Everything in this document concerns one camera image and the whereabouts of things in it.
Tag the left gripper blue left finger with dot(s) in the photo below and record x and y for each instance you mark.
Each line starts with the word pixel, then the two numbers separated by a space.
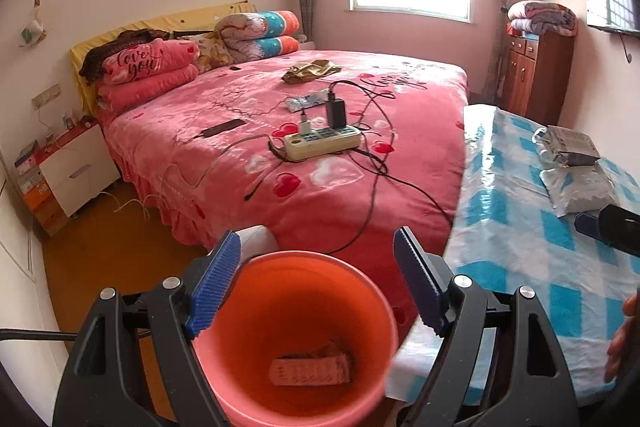
pixel 207 281

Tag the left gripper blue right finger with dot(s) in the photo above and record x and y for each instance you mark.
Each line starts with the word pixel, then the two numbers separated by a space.
pixel 427 277

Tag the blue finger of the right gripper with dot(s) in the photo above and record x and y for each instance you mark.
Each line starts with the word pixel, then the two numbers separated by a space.
pixel 587 223

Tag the dark snack wrapper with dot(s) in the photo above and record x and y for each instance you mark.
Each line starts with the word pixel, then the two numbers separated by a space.
pixel 565 147

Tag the grey cleaning wipes pack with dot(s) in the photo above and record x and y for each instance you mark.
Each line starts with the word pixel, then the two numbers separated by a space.
pixel 578 189

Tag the orange plastic trash bucket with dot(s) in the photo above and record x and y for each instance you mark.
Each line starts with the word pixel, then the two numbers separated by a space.
pixel 295 303

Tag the paper trash in bucket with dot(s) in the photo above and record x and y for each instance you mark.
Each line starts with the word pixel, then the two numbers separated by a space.
pixel 327 366

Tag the person right hand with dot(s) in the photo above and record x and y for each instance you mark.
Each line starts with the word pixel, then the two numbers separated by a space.
pixel 619 341

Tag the black phone on bed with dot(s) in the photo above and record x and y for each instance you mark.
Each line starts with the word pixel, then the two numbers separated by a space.
pixel 220 128

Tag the white power strip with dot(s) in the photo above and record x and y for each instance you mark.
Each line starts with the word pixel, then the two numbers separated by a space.
pixel 298 147

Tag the pink floral bed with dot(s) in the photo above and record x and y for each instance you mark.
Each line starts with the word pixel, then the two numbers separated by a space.
pixel 333 165

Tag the brown wooden cabinet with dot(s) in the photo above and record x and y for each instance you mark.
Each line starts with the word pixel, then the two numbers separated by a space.
pixel 537 74

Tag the white nightstand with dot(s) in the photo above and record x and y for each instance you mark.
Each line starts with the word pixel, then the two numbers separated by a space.
pixel 80 169

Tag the black power adapter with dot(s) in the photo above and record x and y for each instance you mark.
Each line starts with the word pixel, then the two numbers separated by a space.
pixel 335 112

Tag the folded blanket on cabinet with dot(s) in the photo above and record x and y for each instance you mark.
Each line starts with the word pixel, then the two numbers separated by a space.
pixel 539 17

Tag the pink love you blanket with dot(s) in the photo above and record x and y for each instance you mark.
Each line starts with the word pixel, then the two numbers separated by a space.
pixel 140 73

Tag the olive cloth on bed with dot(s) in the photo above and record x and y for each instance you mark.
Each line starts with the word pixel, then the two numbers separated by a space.
pixel 307 72

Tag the rolled floral quilt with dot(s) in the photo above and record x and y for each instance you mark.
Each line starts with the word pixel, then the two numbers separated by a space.
pixel 255 36

